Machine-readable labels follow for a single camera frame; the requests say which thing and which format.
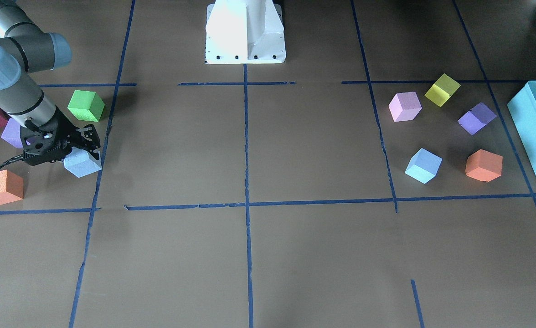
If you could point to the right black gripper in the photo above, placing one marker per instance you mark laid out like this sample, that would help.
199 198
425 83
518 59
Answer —
65 130

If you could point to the light blue foam block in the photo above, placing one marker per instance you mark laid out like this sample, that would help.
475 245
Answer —
81 163

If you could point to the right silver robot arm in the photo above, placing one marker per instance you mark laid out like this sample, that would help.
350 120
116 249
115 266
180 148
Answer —
25 49

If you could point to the green foam block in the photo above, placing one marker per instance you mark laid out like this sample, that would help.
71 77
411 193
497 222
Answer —
86 106

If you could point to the purple foam block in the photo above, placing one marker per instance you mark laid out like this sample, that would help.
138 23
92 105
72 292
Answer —
477 118
12 133

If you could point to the orange foam block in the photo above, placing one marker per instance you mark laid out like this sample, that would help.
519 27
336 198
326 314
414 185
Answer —
11 187
484 166

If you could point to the pink foam block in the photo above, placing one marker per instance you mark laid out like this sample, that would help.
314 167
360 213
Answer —
405 106

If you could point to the yellow foam block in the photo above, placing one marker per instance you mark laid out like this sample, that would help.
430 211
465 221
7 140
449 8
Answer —
442 90

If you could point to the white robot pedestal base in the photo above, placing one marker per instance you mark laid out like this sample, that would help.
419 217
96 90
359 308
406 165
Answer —
245 32

